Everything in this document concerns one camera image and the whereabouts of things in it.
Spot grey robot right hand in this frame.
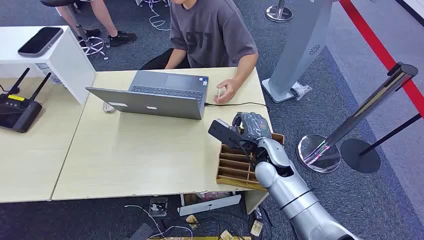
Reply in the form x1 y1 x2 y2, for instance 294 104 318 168
231 111 273 144

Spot person's left hand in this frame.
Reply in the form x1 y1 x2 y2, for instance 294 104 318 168
214 78 243 105

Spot wooden slotted card tray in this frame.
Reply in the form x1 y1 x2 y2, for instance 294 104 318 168
215 132 285 192

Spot seated person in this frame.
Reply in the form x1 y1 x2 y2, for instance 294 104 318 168
140 0 259 105

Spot person on stool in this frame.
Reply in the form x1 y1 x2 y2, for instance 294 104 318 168
56 0 138 48

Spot clear plastic bag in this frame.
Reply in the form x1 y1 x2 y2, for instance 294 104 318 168
290 81 313 101

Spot grey open laptop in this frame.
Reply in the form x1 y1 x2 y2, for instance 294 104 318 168
85 70 210 121

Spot grey kiosk stand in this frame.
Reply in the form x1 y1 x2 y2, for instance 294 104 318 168
261 0 334 104

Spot white flat board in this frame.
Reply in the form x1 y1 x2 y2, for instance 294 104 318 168
177 194 242 217

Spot chrome stanchion base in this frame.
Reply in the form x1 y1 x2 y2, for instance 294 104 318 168
264 0 294 24

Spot red barrier belt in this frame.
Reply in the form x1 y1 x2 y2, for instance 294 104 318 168
338 0 424 119

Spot black power strip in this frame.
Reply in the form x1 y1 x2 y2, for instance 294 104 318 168
128 223 155 240

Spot black stool with chrome base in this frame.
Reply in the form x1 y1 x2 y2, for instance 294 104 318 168
39 0 110 61

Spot white cabinet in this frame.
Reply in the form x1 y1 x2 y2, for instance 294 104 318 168
0 25 97 106

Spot dark smartphone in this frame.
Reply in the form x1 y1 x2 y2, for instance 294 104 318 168
17 26 64 58

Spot black router with antennas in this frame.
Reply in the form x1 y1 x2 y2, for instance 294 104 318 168
0 67 53 134

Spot black laptop cable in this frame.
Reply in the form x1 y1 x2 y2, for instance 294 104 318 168
204 101 270 114

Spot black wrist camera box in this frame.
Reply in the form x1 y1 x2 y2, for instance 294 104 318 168
207 119 258 151

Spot chrome stanchion post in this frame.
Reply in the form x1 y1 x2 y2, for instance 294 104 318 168
296 61 419 174

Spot black stanchion post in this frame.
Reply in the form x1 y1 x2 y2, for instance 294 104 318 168
340 113 424 174

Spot thin white floor cable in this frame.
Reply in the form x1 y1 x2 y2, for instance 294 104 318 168
124 204 194 240

